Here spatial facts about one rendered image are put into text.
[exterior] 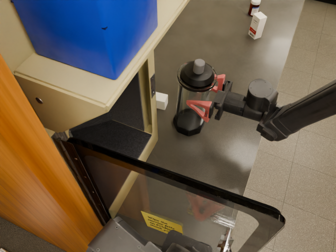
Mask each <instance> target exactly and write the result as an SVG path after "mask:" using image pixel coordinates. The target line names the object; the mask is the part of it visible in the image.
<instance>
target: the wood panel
mask: <svg viewBox="0 0 336 252"><path fill-rule="evenodd" d="M0 217H1V218H3V219H5V220H7V221H9V222H11V223H13V224H15V225H17V226H18V227H20V228H22V229H24V230H26V231H28V232H30V233H32V234H34V235H36V236H37V237H39V238H41V239H43V240H45V241H47V242H49V243H51V244H53V245H55V246H56V247H58V248H60V249H62V250H64V251H66V252H86V250H87V249H88V247H89V246H88V244H89V243H90V242H91V241H92V240H93V238H94V237H95V236H96V235H97V234H98V233H99V232H100V230H101V229H102V228H103V227H102V225H101V223H100V222H99V220H98V218H97V216H96V215H95V213H94V211H93V210H92V208H91V206H90V205H89V203H88V201H87V200H86V198H85V196H84V194H83V193H82V191H81V189H80V188H79V186H78V184H77V183H76V181H75V179H74V177H73V176H72V174H71V172H70V171H69V169H68V167H67V166H66V164H65V162H64V160H63V159H62V157H61V155H60V154H59V152H58V150H57V149H56V147H55V145H54V144H53V142H52V140H51V138H50V137H49V135H48V133H47V132H46V130H45V128H44V127H43V125H42V123H41V121H40V120H39V118H38V116H37V115H36V113H35V111H34V110H33V108H32V106H31V104H30V103H29V101H28V99H27V98H26V96H25V94H24V93H23V91H22V89H21V87H20V86H19V84H18V82H17V81H16V79H15V77H14V76H13V74H12V72H11V71H10V69H9V67H8V65H7V64H6V62H5V60H4V59H3V57H2V55H1V54H0Z"/></svg>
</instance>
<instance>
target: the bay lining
mask: <svg viewBox="0 0 336 252"><path fill-rule="evenodd" d="M110 120H114V121H117V122H120V123H122V124H125V125H128V126H130V127H133V128H136V129H138V130H141V131H145V124H144V115H143V106H142V97H141V88H140V79H139V71H138V72H137V73H136V75H135V76H134V77H133V79H132V80H131V82H130V83H129V84H128V86H127V87H126V88H125V90H124V91H123V92H122V94H121V95H120V97H119V98H118V99H117V101H116V102H115V103H114V105H113V106H112V107H111V109H110V110H109V112H107V113H104V114H102V115H100V116H98V117H95V118H93V119H91V120H89V121H86V122H84V123H82V124H80V125H77V126H75V127H73V128H70V129H69V131H68V134H69V137H72V138H73V135H72V133H71V132H72V131H76V130H79V129H83V128H86V127H90V126H93V125H96V124H100V123H103V122H107V121H110Z"/></svg>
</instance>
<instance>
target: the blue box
mask: <svg viewBox="0 0 336 252"><path fill-rule="evenodd" d="M10 2H11V3H13V4H14V6H15V8H16V11H17V13H18V15H19V17H20V19H21V21H22V23H23V26H24V28H25V30H26V32H27V34H28V36H29V39H30V41H31V43H32V45H33V47H34V49H35V52H36V53H37V54H38V55H41V56H44V57H47V58H50V59H53V60H55V61H58V62H61V63H64V64H67V65H70V66H73V67H76V68H79V69H82V70H85V71H88V72H91V73H94V74H97V75H100V76H103V77H106V78H109V79H112V80H116V79H117V78H118V77H119V76H120V75H121V73H122V72H123V71H124V69H125V68H126V67H127V66H128V64H129V63H130V62H131V60H132V59H133V58H134V57H135V55H136V54H137V53H138V51H139V50H140V49H141V47H142V46H143V45H144V44H145V42H146V41H147V40H148V38H149V37H150V36H151V35H152V33H153V32H154V31H155V29H156V28H157V27H158V8H157V0H11V1H10Z"/></svg>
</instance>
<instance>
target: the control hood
mask: <svg viewBox="0 0 336 252"><path fill-rule="evenodd" d="M189 1H190V0H157V23H158V25H157V28H156V29H155V31H154V32H153V33H152V34H151V36H150V37H149V38H148V40H147V41H146V42H145V43H144V45H143V46H142V47H141V49H140V50H139V51H138V53H137V54H136V55H135V56H134V58H133V59H132V60H131V62H130V63H129V64H128V65H127V67H126V68H125V69H124V71H123V72H122V73H121V74H120V76H119V77H118V78H117V79H116V80H113V79H110V78H107V77H104V76H101V75H98V74H95V73H92V72H89V71H86V70H83V69H80V68H77V67H74V66H71V65H68V64H65V63H62V62H59V61H56V60H53V59H51V58H48V57H45V56H42V55H39V54H37V53H36V52H34V53H33V54H32V55H31V56H30V57H29V58H27V59H26V60H25V61H24V62H23V63H22V64H21V65H20V66H19V67H18V68H17V69H15V70H14V76H15V78H16V79H17V81H18V83H19V85H20V86H21V88H22V90H23V91H24V93H25V95H26V97H27V98H28V100H29V102H30V103H31V105H32V107H33V108H34V110H35V112H36V114H37V115H38V117H39V119H40V120H41V122H42V124H43V126H44V127H45V128H47V129H49V130H52V131H54V132H56V133H59V132H61V133H62V132H64V131H67V130H69V129H71V128H73V127H76V126H78V125H80V124H82V123H85V122H87V121H89V120H91V119H94V118H96V117H98V116H100V115H103V114H105V113H107V112H109V110H110V109H111V108H112V106H113V105H114V104H115V102H116V101H117V99H118V98H119V97H120V95H121V94H122V93H123V91H124V90H125V89H126V87H127V86H128V84H129V83H130V82H131V80H132V79H133V78H134V76H135V75H136V73H137V72H138V71H139V69H140V68H141V67H142V65H143V64H144V63H145V61H146V60H147V58H148V57H149V56H150V54H151V53H152V52H153V50H154V49H155V48H156V46H157V45H158V43H159V42H160V41H161V39H162V38H163V37H164V35H165V34H166V32H167V31H168V30H169V28H170V27H171V26H172V24H173V23H174V22H175V20H176V19H177V17H178V16H179V15H180V13H181V12H182V11H183V9H184V8H185V7H186V5H187V4H188V2H189Z"/></svg>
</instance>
